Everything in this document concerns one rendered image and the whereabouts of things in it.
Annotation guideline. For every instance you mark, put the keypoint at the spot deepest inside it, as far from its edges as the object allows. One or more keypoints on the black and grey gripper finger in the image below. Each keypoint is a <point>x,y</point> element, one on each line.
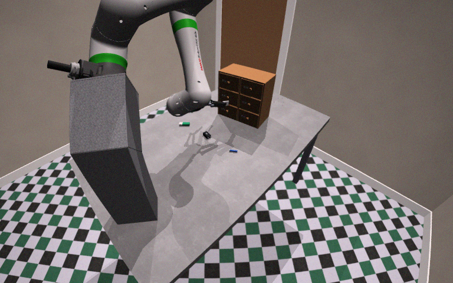
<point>218,104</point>

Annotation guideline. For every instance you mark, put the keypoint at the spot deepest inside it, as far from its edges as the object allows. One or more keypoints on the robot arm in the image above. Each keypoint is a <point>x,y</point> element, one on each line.
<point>115,25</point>

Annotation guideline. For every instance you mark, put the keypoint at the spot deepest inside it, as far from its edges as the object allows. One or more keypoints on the dark brown wooden drawer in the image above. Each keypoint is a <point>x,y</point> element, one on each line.
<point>229,81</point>
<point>229,111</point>
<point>248,117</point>
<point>250,103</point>
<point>251,88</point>
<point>227,95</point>

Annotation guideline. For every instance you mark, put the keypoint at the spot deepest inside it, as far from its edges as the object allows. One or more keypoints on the small brown chest of drawers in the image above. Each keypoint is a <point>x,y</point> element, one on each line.
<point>263,77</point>

